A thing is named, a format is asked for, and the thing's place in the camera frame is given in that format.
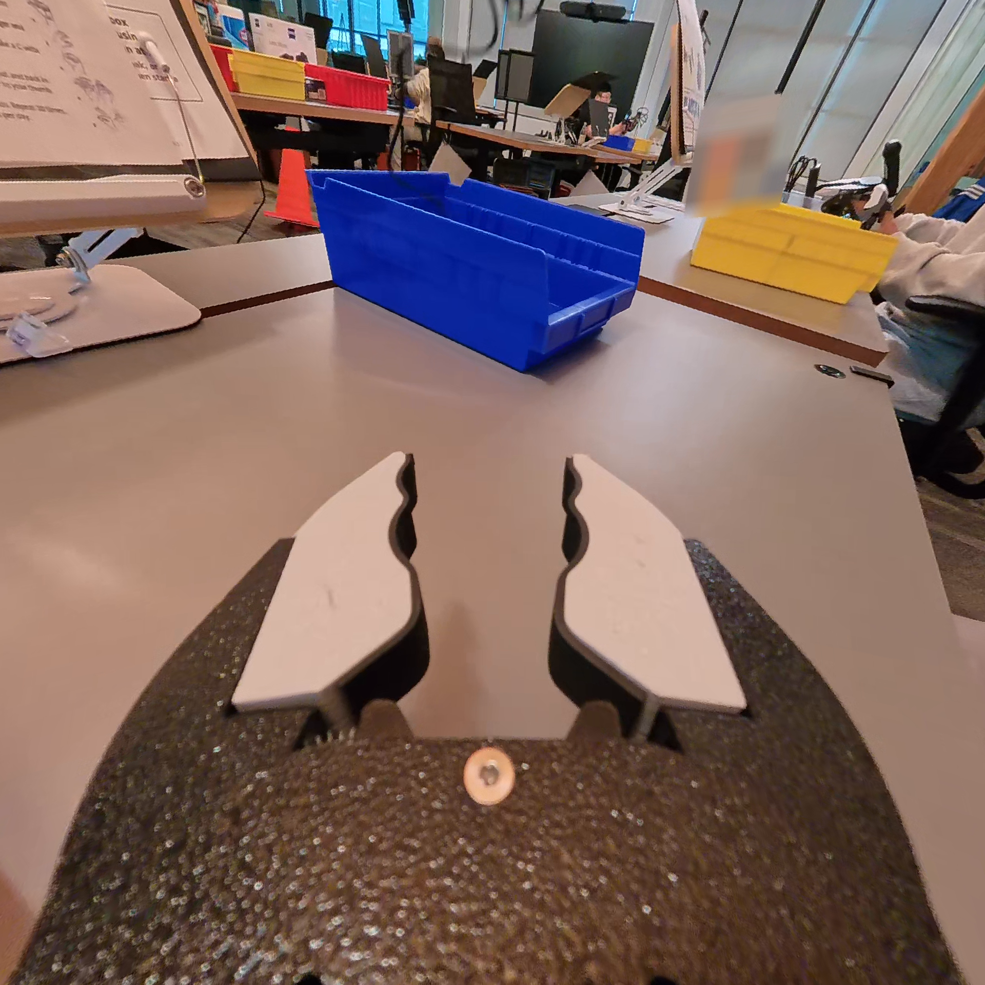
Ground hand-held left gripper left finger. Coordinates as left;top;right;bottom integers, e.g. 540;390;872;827
231;451;429;714

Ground large black wall screen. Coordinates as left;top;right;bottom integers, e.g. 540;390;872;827
529;8;656;110

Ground blue plastic bin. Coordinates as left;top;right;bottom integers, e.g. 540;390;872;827
306;169;646;375

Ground long red plastic bin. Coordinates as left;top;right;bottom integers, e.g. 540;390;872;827
303;63;390;112

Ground printed instruction sheet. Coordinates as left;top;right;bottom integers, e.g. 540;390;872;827
0;0;257;170

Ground black and white device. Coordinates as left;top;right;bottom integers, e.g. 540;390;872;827
819;139;903;232

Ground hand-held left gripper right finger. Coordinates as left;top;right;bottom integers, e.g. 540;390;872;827
549;454;748;734

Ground orange traffic cone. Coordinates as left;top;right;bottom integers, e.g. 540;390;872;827
263;148;321;230

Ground small yellow plastic bin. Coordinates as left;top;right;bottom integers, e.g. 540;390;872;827
228;49;308;102

